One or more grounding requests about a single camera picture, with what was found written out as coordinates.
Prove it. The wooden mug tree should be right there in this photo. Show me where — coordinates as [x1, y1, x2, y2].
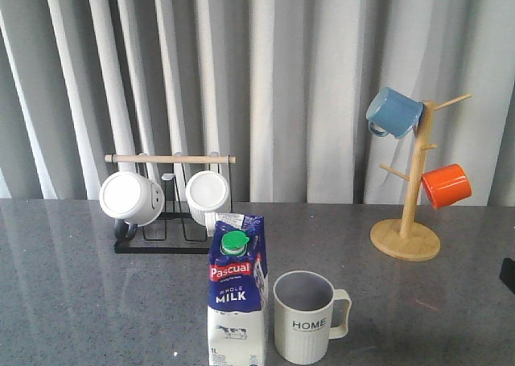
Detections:
[370, 93, 472, 261]

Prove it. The black wire mug rack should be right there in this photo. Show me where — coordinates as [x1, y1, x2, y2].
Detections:
[105, 153, 237, 254]

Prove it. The orange enamel mug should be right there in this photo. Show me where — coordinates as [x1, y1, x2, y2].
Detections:
[422, 164, 472, 209]

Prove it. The black object at right edge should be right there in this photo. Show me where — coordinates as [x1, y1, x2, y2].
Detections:
[499, 257, 515, 293]

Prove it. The grey pleated curtain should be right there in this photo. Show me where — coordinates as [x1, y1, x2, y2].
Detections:
[1, 0, 514, 206]

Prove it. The blue white milk carton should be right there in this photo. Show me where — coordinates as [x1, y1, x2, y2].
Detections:
[205, 212, 269, 365]

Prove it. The cream HOME mug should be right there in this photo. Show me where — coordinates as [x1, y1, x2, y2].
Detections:
[273, 270, 352, 365]

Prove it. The white smiley face mug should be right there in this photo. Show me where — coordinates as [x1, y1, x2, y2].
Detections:
[99, 171, 165, 240]

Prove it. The blue enamel mug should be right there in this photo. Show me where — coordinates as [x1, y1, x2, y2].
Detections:
[366, 87, 424, 138]

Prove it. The white ribbed mug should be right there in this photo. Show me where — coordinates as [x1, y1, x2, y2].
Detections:
[185, 171, 230, 236]

